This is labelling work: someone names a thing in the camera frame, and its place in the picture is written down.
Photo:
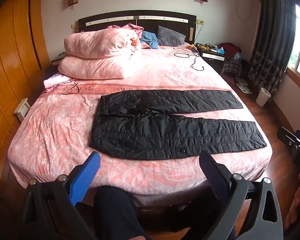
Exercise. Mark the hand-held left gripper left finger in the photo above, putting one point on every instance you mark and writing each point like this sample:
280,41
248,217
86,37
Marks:
86,177

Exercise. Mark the dark grey pillow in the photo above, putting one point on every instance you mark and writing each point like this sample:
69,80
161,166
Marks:
170,35

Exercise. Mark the dark nightstand with clutter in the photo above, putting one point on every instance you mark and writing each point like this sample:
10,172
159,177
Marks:
212,56

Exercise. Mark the folded pink quilt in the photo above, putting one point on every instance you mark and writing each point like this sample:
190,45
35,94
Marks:
97,42
92,67

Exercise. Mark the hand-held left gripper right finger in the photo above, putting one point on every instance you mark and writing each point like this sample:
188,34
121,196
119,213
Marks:
213,173

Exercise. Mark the pink garment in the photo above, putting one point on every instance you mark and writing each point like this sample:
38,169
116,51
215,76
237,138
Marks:
135,28

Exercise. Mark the small white stool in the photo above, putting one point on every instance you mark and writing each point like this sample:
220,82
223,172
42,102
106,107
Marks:
22,108

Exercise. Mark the dark red clothing pile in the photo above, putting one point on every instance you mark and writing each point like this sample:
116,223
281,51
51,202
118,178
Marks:
231,48

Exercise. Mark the wall power outlet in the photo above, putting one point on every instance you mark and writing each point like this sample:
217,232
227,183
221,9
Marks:
201,22

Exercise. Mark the blue garment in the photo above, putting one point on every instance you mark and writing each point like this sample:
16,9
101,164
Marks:
150,38

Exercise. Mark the dark wooden headboard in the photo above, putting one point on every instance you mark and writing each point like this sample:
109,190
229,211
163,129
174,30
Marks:
165,21

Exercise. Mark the black quilted pants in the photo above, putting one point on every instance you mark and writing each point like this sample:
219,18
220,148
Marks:
165,132

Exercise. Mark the person's right hand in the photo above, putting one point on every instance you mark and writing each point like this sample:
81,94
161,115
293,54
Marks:
298,205

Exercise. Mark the folded white pink towel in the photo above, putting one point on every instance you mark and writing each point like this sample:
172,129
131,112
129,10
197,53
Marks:
56,81

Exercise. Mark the white waste bin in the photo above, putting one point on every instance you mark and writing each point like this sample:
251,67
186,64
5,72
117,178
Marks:
263,97

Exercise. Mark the bed with pink printed blanket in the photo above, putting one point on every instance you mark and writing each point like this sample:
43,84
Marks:
65,130

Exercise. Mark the plaid cloth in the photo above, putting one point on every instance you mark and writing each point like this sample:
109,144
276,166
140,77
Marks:
232,68

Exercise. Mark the wooden wardrobe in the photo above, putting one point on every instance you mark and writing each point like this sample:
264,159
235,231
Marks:
12,55

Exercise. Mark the eyeglasses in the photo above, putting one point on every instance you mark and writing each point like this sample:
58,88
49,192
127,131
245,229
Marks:
73,88

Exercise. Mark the dark patterned curtain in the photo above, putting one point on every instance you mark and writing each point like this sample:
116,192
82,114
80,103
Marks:
272,35

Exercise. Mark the person's leg in dark trousers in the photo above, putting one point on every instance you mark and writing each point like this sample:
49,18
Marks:
112,212

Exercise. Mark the white bathroom scale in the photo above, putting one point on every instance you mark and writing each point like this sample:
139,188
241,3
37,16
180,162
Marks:
243,86

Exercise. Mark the small dark nightstand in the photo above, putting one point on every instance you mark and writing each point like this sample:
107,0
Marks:
58,59

